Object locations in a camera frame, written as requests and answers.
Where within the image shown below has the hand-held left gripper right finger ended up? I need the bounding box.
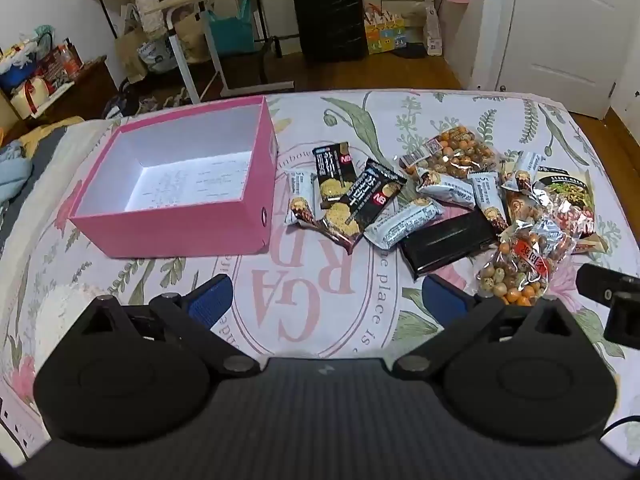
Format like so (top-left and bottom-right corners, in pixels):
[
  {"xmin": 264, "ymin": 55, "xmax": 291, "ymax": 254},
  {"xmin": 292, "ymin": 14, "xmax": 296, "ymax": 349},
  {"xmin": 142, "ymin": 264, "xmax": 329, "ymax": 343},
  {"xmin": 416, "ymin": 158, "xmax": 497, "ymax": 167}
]
[{"xmin": 392, "ymin": 274, "xmax": 576, "ymax": 381}]

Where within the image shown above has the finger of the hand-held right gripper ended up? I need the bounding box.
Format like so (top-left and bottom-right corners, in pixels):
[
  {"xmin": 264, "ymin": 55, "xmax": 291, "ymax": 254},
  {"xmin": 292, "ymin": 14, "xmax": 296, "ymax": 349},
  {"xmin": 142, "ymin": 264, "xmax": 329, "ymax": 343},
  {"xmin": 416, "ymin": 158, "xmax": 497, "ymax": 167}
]
[
  {"xmin": 575, "ymin": 262, "xmax": 640, "ymax": 307},
  {"xmin": 603, "ymin": 292, "xmax": 640, "ymax": 350}
]

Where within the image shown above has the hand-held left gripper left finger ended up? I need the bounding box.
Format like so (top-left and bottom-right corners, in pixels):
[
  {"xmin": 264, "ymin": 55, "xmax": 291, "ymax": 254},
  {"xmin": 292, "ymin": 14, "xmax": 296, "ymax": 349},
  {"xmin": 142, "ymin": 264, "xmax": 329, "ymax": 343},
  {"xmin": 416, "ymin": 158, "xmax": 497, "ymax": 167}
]
[{"xmin": 80, "ymin": 274, "xmax": 262, "ymax": 379}]

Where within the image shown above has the glossy black packet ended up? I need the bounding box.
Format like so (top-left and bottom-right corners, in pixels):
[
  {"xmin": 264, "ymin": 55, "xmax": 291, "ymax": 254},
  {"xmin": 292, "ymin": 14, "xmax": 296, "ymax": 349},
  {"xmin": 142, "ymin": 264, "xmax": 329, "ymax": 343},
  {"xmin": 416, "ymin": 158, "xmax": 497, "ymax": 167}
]
[{"xmin": 400, "ymin": 208, "xmax": 497, "ymax": 279}]

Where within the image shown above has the pink cardboard box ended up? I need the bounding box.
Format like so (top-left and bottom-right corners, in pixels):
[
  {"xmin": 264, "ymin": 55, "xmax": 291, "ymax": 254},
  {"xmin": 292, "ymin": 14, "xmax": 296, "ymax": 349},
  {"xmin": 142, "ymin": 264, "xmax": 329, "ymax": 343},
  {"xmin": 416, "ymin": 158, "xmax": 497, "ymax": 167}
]
[{"xmin": 67, "ymin": 95, "xmax": 279, "ymax": 259}]

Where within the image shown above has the clear nut bag red label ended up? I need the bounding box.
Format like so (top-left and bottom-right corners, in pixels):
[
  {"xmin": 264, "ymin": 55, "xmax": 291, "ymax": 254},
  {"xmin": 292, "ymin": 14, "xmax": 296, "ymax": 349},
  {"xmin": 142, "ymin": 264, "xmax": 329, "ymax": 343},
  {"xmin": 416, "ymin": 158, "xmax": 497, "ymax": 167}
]
[{"xmin": 477, "ymin": 222, "xmax": 576, "ymax": 309}]

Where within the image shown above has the silver snack bar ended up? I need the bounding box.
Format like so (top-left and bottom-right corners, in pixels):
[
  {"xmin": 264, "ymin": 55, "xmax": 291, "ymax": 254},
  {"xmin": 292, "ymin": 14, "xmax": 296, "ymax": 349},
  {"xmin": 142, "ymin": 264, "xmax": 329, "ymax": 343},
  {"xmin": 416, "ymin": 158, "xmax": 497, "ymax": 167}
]
[
  {"xmin": 416, "ymin": 169, "xmax": 476, "ymax": 208},
  {"xmin": 364, "ymin": 197, "xmax": 445, "ymax": 250},
  {"xmin": 500, "ymin": 151, "xmax": 546, "ymax": 193},
  {"xmin": 471, "ymin": 174, "xmax": 509, "ymax": 234},
  {"xmin": 285, "ymin": 170, "xmax": 319, "ymax": 229}
]

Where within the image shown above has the snack bag with food picture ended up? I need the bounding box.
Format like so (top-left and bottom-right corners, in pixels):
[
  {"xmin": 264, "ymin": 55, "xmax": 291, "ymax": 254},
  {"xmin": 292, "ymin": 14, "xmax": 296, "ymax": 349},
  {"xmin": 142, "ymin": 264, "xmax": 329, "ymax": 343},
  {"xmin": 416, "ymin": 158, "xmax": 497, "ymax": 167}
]
[{"xmin": 502, "ymin": 167, "xmax": 610, "ymax": 257}]

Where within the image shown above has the black cracker packet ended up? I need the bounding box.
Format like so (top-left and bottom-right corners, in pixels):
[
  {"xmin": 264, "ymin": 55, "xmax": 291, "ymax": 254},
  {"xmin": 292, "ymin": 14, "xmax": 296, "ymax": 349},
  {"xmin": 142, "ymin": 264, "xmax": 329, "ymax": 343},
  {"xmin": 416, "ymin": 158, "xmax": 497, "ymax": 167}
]
[
  {"xmin": 312, "ymin": 142, "xmax": 359, "ymax": 213},
  {"xmin": 317, "ymin": 158, "xmax": 407, "ymax": 252}
]

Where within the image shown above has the clear bag of coated nuts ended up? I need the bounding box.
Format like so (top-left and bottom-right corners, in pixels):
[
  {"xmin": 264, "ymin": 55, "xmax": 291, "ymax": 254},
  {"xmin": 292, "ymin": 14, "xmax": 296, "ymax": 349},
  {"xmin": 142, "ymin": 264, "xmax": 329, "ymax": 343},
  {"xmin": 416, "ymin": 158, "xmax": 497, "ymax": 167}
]
[{"xmin": 400, "ymin": 125, "xmax": 499, "ymax": 179}]

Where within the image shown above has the black bag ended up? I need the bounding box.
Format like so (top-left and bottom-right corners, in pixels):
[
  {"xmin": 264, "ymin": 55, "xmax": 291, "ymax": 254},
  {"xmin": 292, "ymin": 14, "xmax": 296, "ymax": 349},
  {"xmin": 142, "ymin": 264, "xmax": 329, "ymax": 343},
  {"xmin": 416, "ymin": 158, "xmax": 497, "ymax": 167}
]
[{"xmin": 102, "ymin": 82, "xmax": 142, "ymax": 121}]

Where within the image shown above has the grey and yellow quilt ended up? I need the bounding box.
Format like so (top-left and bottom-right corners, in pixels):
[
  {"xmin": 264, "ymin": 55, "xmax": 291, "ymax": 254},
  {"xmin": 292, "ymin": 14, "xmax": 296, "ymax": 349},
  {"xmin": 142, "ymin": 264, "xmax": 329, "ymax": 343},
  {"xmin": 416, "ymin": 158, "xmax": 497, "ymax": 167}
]
[{"xmin": 15, "ymin": 116, "xmax": 87, "ymax": 162}]

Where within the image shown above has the dark wooden nightstand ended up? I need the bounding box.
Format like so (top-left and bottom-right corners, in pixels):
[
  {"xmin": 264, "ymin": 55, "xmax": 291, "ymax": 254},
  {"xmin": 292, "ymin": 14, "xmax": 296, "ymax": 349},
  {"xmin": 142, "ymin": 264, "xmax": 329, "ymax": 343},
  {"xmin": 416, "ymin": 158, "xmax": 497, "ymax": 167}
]
[{"xmin": 30, "ymin": 55, "xmax": 119, "ymax": 126}]

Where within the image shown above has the white printed shopping bag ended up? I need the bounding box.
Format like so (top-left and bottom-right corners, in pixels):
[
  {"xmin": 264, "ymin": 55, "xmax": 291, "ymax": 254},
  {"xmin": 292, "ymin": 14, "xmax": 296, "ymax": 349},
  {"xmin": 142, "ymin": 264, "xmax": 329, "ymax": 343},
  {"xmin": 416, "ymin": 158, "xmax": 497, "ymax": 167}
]
[{"xmin": 137, "ymin": 37, "xmax": 179, "ymax": 74}]

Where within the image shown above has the brown paper bag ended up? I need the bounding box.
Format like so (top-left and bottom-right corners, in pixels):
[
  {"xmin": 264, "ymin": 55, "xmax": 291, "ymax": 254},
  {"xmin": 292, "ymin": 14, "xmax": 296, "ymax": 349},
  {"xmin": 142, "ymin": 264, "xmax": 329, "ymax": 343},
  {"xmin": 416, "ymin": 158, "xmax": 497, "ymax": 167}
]
[{"xmin": 114, "ymin": 25, "xmax": 151, "ymax": 83}]

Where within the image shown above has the white door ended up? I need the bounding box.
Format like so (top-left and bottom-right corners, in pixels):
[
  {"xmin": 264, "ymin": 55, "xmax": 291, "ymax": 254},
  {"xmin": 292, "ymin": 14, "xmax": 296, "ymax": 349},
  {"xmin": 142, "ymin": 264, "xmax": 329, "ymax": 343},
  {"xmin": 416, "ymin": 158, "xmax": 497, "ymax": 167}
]
[{"xmin": 470, "ymin": 0, "xmax": 617, "ymax": 121}]

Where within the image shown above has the teal bag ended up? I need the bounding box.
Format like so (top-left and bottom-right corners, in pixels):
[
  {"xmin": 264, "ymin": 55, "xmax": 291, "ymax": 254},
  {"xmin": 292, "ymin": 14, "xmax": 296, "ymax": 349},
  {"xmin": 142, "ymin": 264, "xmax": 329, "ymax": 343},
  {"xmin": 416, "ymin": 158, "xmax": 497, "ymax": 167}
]
[{"xmin": 206, "ymin": 0, "xmax": 256, "ymax": 58}]

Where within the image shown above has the white bag with red ribbon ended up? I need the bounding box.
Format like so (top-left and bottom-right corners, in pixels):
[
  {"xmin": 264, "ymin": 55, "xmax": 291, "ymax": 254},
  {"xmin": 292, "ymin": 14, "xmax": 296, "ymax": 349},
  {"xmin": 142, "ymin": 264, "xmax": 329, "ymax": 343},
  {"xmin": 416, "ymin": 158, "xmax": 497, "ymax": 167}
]
[{"xmin": 10, "ymin": 77, "xmax": 53, "ymax": 120}]

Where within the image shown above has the white plastic bag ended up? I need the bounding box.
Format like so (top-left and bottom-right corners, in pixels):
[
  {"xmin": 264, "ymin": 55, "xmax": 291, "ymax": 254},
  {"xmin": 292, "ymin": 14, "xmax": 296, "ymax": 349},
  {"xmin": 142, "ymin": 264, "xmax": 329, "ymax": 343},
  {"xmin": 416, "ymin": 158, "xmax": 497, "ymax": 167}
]
[{"xmin": 424, "ymin": 2, "xmax": 446, "ymax": 56}]

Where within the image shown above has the colourful gift bag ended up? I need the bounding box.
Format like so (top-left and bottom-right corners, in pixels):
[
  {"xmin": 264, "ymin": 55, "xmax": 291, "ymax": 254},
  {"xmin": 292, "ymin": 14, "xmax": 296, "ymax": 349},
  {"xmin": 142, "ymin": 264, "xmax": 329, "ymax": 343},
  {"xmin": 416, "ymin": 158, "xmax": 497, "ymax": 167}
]
[{"xmin": 365, "ymin": 5, "xmax": 406, "ymax": 56}]

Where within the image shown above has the red and white bag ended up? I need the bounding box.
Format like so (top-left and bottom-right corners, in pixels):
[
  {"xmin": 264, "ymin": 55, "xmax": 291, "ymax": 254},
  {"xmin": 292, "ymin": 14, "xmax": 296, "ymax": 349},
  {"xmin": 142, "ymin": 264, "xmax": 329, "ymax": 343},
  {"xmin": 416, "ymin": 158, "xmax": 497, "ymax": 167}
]
[{"xmin": 40, "ymin": 42, "xmax": 83, "ymax": 83}]

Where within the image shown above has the blue bag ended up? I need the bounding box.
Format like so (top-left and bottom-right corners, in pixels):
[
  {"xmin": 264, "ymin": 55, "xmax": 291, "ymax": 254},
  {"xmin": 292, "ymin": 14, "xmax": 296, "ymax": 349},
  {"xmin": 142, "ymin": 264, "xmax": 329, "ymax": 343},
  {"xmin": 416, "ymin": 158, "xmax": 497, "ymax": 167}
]
[{"xmin": 0, "ymin": 57, "xmax": 41, "ymax": 92}]

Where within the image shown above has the black suitcase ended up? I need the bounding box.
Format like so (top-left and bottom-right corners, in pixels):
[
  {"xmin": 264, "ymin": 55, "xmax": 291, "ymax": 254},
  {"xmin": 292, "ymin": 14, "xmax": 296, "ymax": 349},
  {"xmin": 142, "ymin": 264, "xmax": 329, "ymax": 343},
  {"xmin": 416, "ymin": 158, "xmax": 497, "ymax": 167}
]
[{"xmin": 291, "ymin": 0, "xmax": 368, "ymax": 66}]

